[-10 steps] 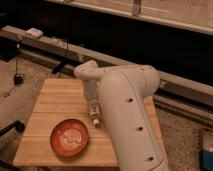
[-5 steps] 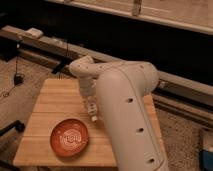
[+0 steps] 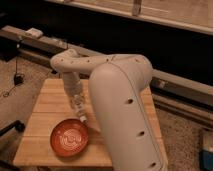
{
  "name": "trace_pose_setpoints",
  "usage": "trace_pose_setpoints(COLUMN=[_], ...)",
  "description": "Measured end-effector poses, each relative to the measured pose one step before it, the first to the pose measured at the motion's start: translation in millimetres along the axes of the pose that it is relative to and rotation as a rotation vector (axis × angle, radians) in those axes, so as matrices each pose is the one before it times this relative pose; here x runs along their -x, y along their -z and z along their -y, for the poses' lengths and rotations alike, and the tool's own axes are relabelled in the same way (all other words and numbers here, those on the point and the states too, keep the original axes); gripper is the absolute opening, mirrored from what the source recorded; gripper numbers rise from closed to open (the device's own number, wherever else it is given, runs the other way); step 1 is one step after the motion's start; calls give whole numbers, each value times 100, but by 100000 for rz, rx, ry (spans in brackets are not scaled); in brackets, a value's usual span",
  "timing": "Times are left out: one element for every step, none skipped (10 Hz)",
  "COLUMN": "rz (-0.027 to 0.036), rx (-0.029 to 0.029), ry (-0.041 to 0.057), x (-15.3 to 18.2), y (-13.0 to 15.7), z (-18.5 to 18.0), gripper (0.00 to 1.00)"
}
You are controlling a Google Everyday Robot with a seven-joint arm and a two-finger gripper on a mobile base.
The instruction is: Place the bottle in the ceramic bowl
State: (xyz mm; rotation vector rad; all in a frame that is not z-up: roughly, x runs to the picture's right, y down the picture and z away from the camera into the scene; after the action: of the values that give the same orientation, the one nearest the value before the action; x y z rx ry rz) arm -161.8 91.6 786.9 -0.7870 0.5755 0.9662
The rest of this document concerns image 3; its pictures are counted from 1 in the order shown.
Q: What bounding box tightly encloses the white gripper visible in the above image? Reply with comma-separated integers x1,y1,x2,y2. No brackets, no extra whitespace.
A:
63,75,84,109

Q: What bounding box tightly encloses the small clear bottle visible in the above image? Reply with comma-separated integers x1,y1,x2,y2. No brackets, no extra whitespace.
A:
74,95,87,123

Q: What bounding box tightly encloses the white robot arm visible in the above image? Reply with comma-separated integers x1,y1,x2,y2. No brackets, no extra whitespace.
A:
50,49,168,171

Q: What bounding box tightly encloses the orange ceramic bowl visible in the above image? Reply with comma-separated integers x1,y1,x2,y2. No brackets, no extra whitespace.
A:
50,119,89,157

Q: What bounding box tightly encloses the wooden board table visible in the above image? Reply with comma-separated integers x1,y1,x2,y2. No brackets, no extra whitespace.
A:
13,78,170,168

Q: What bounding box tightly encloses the black chair leg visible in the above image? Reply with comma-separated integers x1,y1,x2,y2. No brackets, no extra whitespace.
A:
0,120,25,137

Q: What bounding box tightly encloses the white box on ledge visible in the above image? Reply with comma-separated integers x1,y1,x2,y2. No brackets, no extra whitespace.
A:
25,28,43,38

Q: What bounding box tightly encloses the blue white container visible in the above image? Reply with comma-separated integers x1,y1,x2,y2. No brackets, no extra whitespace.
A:
198,129,213,171

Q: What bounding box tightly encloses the black cable with plug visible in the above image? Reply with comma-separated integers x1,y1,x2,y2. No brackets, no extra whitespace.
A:
0,35,25,98

